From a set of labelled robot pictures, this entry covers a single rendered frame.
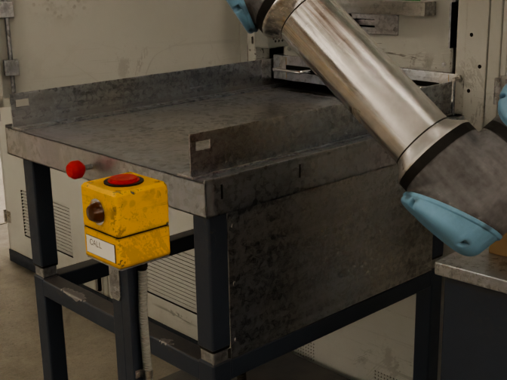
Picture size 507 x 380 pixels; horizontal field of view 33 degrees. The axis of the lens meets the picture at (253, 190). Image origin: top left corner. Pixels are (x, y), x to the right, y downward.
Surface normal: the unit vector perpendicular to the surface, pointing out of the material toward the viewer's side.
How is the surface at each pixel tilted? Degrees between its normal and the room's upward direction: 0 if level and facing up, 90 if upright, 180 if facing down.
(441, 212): 62
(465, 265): 0
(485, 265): 0
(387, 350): 90
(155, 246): 90
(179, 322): 90
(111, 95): 90
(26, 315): 0
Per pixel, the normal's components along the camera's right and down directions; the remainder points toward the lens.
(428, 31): -0.73, 0.20
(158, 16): 0.38, 0.25
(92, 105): 0.69, 0.19
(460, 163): -0.15, -0.22
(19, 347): -0.02, -0.96
